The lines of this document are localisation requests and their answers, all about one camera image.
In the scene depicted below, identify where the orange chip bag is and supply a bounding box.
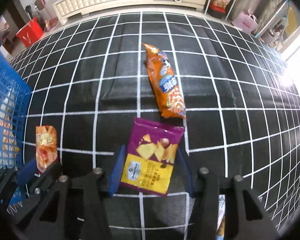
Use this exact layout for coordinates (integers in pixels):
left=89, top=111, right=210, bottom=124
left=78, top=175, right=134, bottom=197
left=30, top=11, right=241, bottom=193
left=142, top=43, right=186, bottom=119

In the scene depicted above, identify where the purple chip bag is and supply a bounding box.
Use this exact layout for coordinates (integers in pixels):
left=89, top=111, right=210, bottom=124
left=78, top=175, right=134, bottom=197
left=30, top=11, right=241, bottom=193
left=121, top=118, right=185, bottom=196

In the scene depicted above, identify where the orange red snack packet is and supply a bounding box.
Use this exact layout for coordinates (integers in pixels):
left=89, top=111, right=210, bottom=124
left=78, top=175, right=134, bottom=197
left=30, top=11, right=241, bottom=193
left=36, top=126, right=58, bottom=173

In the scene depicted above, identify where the pink gift bag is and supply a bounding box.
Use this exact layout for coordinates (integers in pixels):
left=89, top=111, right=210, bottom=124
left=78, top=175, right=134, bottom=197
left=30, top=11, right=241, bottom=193
left=231, top=9, right=258, bottom=34

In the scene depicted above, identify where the black white grid tablecloth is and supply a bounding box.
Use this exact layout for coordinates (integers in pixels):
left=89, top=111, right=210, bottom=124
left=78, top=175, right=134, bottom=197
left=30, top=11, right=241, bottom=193
left=11, top=12, right=300, bottom=229

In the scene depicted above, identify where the blue plastic basket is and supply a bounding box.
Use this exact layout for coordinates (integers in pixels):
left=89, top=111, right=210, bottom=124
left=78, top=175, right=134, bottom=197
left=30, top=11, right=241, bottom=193
left=0, top=52, right=31, bottom=169

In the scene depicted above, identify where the red gift box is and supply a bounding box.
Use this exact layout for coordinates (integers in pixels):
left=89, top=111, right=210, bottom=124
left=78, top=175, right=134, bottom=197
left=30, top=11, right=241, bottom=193
left=16, top=18, right=44, bottom=48

